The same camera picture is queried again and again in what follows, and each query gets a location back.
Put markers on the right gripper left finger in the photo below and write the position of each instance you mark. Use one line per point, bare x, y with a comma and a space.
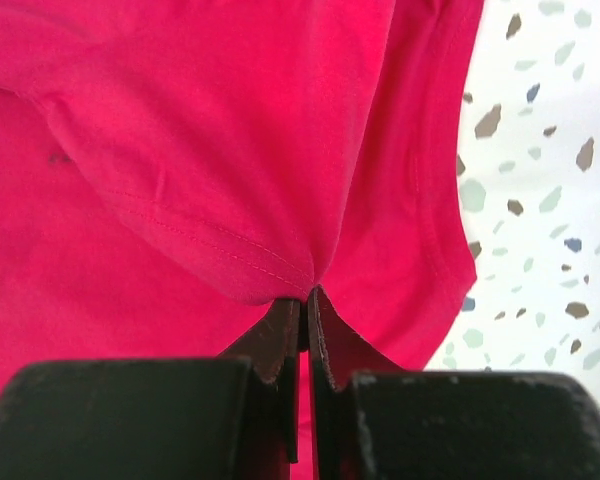
233, 416

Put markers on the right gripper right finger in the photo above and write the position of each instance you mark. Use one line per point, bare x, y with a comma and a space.
372, 419

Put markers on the pink t shirt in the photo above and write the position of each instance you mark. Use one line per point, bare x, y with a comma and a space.
169, 169

